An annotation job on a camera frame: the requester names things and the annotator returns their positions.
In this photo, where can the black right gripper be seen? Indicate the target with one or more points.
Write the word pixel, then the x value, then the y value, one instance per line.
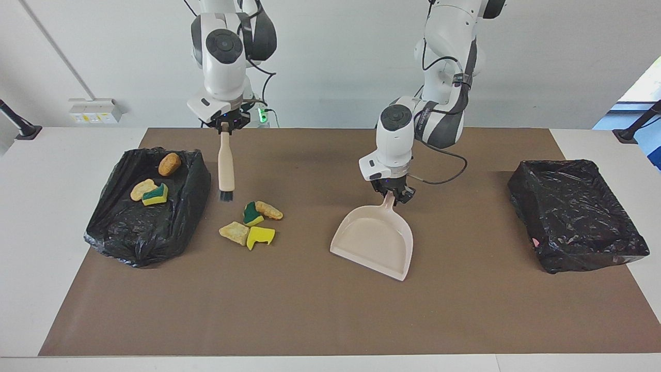
pixel 232 120

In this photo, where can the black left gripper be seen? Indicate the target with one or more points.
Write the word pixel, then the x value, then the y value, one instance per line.
pixel 392 184

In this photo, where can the beige hand brush black bristles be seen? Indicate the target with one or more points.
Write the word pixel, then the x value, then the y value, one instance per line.
pixel 225 165

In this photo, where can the beige plastic dustpan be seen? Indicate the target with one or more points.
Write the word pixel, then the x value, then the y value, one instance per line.
pixel 377 243

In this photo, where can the brown oval foam chunk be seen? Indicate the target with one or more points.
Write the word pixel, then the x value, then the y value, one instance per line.
pixel 169 164

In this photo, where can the jagged green topped sponge piece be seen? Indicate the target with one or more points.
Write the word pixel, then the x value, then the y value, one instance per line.
pixel 252 213

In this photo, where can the elongated tan foam chunk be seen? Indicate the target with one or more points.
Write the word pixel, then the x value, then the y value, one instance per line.
pixel 269 210

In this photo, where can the curved yellow green sponge wedge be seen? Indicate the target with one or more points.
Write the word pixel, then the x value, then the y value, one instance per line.
pixel 156 197

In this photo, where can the pale beige foam chunk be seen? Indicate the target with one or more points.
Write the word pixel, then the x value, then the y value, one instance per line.
pixel 141 189

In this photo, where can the notched yellow sponge piece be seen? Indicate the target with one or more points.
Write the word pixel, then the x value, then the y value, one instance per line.
pixel 261 236

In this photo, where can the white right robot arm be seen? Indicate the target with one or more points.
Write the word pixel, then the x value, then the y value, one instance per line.
pixel 224 67

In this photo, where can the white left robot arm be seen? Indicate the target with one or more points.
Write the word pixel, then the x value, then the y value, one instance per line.
pixel 395 139

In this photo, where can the black bagged bin pink spot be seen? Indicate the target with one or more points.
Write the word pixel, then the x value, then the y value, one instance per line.
pixel 573 217

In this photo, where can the brown table mat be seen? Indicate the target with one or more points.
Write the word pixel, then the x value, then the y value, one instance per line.
pixel 330 310

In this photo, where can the black clamp stand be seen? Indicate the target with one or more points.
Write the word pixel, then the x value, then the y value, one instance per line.
pixel 23 129
pixel 627 135

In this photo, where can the white wall socket box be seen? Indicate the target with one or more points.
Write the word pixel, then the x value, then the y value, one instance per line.
pixel 95 111

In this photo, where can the white wall conduit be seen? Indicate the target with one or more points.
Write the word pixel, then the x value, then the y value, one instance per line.
pixel 58 50

